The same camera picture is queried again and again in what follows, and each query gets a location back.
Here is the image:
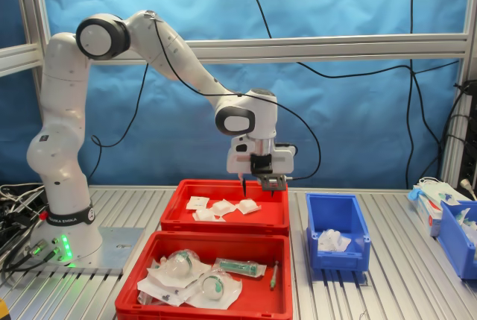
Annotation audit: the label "packaged clear breathing mask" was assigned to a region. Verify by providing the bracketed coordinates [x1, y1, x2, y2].
[147, 251, 212, 292]
[184, 271, 244, 310]

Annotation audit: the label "black camera cable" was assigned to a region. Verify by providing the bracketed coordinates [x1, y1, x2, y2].
[86, 12, 323, 181]

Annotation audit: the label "blue fabric backdrop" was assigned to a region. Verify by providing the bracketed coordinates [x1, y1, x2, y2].
[0, 0, 473, 189]

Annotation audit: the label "red plastic crate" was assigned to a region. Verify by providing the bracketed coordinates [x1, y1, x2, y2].
[114, 230, 294, 320]
[159, 179, 291, 237]

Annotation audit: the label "flat white sterile pack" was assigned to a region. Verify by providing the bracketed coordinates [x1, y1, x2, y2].
[136, 274, 188, 307]

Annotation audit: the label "packaged green syringe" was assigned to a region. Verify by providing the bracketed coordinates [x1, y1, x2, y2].
[213, 257, 268, 280]

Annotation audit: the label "cardboard face mask box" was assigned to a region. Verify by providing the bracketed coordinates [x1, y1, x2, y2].
[412, 185, 445, 238]

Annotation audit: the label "blue plastic bin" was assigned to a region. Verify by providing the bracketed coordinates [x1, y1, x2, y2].
[305, 192, 372, 273]
[436, 200, 477, 280]

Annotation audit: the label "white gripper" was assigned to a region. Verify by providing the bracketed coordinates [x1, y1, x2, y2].
[226, 136, 296, 198]

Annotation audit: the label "blue face masks pile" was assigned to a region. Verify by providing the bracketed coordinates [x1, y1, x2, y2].
[407, 176, 461, 206]

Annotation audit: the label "white cable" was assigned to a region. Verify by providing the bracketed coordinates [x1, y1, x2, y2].
[0, 184, 44, 206]

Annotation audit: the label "black electronics rack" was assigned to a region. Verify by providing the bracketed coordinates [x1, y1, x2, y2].
[456, 80, 477, 191]

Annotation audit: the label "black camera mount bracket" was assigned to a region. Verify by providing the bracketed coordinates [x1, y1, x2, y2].
[250, 153, 274, 178]

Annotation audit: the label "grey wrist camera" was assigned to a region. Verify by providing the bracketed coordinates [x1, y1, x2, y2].
[260, 174, 288, 192]

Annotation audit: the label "clear packaged items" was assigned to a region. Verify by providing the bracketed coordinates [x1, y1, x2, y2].
[452, 206, 477, 242]

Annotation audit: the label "aluminium profile frame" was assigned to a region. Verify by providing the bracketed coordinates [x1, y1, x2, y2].
[0, 0, 477, 190]

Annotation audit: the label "steel base plate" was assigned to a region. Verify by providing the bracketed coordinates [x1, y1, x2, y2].
[22, 226, 146, 277]

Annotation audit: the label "clear wrapped bandage pack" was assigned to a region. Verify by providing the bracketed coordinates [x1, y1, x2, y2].
[235, 198, 262, 215]
[212, 200, 238, 219]
[192, 209, 227, 223]
[331, 231, 353, 252]

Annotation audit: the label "small green-tipped syringe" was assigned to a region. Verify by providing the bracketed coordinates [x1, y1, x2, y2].
[269, 261, 281, 292]

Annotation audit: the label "white power plug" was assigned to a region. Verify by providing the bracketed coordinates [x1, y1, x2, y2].
[459, 178, 477, 200]

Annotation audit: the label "printed white bandage pack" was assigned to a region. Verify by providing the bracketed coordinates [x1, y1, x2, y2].
[318, 229, 338, 252]
[186, 195, 211, 210]

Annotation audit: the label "black gripper connector cable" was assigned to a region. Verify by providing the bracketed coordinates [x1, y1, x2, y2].
[274, 142, 299, 158]

